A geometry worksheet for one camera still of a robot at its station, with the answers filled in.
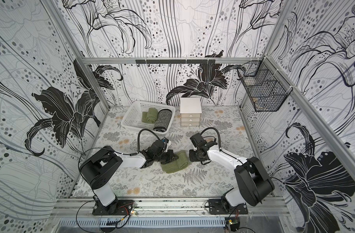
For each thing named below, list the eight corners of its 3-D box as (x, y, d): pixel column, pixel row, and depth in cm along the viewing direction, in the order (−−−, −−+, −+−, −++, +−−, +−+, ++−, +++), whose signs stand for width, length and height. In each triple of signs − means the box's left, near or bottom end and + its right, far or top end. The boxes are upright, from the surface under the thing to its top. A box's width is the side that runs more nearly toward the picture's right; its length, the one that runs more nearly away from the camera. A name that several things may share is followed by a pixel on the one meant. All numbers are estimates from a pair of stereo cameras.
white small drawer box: (180, 127, 108) (180, 115, 97) (180, 104, 124) (180, 91, 113) (201, 127, 108) (202, 115, 97) (198, 104, 124) (199, 91, 113)
